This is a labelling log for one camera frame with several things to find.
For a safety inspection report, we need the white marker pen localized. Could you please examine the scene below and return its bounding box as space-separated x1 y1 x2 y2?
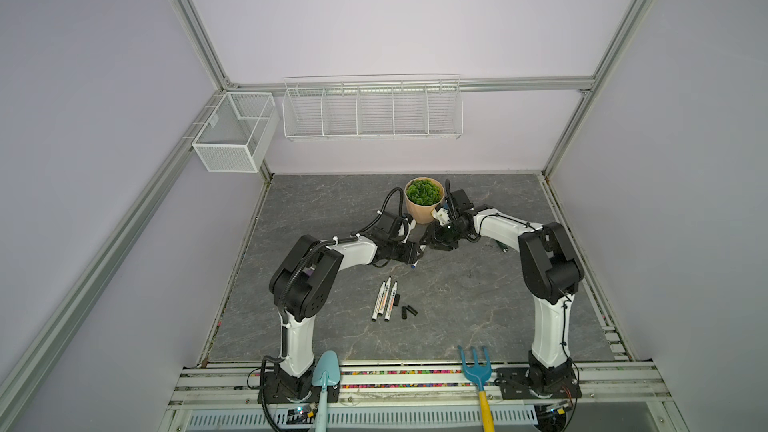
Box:
377 276 392 315
384 281 398 321
371 281 386 321

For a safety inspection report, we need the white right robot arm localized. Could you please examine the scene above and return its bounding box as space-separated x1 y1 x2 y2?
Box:
420 190 584 399

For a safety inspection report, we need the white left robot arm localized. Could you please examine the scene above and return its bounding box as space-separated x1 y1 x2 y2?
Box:
259 212 422 402

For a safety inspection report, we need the pink faceted plant pot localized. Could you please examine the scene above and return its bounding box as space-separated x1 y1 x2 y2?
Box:
405 177 445 224

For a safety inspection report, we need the green artificial plant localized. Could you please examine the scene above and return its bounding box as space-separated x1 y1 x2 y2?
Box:
406 179 443 207

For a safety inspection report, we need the teal garden trowel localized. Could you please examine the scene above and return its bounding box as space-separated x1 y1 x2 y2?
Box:
312 350 341 432

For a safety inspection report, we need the white mesh basket small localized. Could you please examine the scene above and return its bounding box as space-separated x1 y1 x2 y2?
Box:
192 92 280 173

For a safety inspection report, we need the blue garden fork yellow handle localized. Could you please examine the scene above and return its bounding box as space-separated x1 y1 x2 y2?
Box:
457 346 495 432

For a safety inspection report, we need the white wire basket long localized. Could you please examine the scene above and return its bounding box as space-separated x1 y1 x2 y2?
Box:
282 74 464 141

